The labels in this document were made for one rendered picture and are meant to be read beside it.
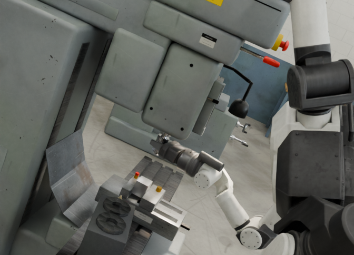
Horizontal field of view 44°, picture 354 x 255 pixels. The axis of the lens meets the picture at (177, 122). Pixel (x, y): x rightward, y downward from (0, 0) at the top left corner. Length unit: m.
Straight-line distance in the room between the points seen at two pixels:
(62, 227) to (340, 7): 6.98
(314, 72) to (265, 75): 6.99
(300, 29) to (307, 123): 0.24
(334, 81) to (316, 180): 0.25
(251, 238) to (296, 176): 0.50
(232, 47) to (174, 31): 0.20
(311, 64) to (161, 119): 0.61
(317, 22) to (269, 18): 0.32
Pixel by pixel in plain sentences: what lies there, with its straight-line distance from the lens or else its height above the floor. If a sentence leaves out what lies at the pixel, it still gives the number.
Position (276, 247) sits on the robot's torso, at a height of 1.36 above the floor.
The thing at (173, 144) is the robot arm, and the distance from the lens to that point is 1.65.
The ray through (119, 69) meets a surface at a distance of 1.55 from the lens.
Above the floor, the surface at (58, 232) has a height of 0.79.
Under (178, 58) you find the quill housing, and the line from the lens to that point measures 1.50.
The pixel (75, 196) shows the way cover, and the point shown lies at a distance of 1.85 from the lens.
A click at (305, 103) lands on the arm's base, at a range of 1.13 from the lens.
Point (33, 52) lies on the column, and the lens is 1.55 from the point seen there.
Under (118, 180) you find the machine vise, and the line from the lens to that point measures 1.84.
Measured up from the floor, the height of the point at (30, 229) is 0.72.
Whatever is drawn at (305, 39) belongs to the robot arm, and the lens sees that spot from 1.14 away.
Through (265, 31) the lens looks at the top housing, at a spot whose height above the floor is 1.78.
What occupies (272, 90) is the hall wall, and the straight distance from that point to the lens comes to 8.17.
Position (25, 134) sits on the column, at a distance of 1.62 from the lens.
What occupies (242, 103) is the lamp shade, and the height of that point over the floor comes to 1.50.
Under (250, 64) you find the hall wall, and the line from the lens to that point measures 8.11.
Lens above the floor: 1.84
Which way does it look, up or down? 17 degrees down
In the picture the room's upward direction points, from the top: 24 degrees clockwise
